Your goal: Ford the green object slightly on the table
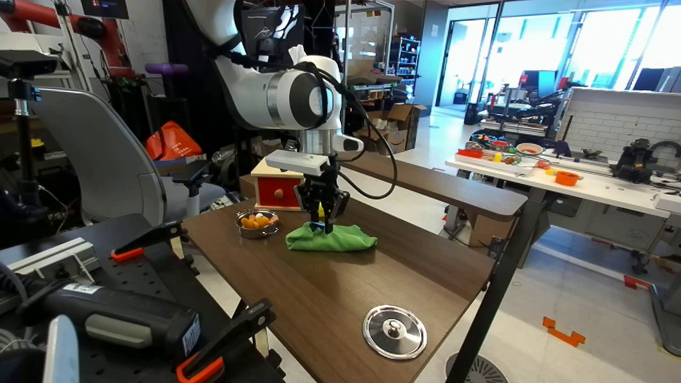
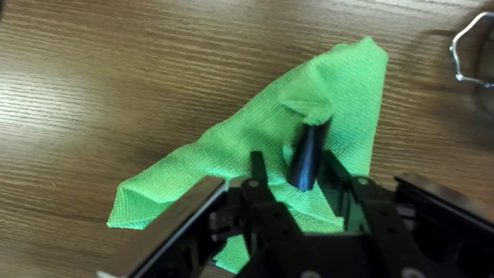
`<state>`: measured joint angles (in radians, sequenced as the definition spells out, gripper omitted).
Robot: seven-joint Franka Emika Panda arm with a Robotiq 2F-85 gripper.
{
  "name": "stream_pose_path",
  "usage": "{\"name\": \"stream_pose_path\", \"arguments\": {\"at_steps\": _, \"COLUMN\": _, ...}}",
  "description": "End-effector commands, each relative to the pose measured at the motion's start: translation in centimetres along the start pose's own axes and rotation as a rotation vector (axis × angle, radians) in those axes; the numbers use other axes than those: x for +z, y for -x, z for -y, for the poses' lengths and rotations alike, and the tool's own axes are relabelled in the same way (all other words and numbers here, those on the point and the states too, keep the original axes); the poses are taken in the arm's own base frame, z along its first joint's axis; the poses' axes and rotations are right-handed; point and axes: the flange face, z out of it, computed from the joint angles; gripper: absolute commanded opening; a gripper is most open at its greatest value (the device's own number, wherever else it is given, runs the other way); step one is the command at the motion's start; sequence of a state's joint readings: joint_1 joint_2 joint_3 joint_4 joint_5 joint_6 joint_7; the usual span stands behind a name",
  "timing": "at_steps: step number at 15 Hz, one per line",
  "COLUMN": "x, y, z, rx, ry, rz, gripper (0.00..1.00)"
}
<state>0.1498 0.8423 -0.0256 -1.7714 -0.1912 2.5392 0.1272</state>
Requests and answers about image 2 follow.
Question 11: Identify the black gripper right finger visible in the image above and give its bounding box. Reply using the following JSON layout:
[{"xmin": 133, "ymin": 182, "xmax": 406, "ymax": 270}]
[{"xmin": 321, "ymin": 148, "xmax": 429, "ymax": 278}]

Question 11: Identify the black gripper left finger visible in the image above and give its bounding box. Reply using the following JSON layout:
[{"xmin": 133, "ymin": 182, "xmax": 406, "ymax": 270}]
[{"xmin": 239, "ymin": 149, "xmax": 331, "ymax": 278}]

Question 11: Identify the green microfiber cloth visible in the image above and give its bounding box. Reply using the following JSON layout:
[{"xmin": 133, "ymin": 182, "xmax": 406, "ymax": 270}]
[{"xmin": 105, "ymin": 35, "xmax": 391, "ymax": 274}]

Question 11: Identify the black cylindrical marker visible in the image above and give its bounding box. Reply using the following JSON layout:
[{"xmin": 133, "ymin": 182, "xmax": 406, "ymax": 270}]
[{"xmin": 286, "ymin": 117, "xmax": 334, "ymax": 193}]

